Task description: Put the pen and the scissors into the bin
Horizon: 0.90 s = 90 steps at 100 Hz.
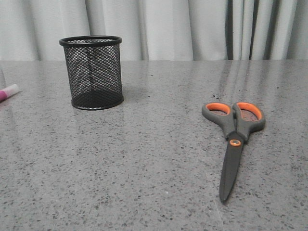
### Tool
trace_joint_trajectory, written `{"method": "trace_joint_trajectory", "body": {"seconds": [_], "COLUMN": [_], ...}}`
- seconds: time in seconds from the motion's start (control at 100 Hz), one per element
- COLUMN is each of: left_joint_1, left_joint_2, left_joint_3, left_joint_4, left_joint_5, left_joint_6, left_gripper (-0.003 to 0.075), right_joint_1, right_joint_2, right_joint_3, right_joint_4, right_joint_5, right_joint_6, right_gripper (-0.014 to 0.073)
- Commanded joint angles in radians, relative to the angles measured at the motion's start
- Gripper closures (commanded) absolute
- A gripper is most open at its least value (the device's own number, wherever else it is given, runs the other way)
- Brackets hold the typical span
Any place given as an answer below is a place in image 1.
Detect white curtain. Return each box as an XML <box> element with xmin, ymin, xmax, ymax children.
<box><xmin>0</xmin><ymin>0</ymin><xmax>308</xmax><ymax>61</ymax></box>

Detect black mesh pen cup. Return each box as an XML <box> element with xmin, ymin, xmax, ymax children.
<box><xmin>59</xmin><ymin>36</ymin><xmax>124</xmax><ymax>110</ymax></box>

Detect pink pen with clear cap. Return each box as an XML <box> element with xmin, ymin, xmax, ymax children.
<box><xmin>0</xmin><ymin>84</ymin><xmax>20</xmax><ymax>102</ymax></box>

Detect grey orange scissors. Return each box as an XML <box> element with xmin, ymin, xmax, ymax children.
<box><xmin>202</xmin><ymin>102</ymin><xmax>266</xmax><ymax>203</ymax></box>

